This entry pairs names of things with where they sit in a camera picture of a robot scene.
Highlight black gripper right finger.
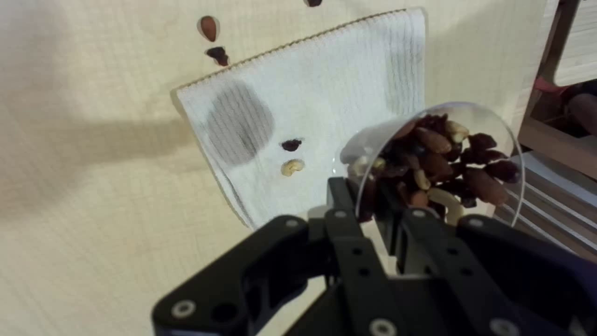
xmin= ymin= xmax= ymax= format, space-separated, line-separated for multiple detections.
xmin=389 ymin=209 xmax=597 ymax=336

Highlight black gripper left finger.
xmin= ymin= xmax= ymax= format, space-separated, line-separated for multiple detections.
xmin=152 ymin=178 xmax=400 ymax=336

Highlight clear cup with trail mix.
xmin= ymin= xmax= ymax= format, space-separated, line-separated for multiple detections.
xmin=340 ymin=101 xmax=527 ymax=226

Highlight folded white cloth napkin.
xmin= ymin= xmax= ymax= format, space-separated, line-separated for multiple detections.
xmin=174 ymin=8 xmax=426 ymax=228

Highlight scattered nuts on table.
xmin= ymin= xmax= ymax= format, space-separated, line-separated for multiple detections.
xmin=197 ymin=0 xmax=325 ymax=180

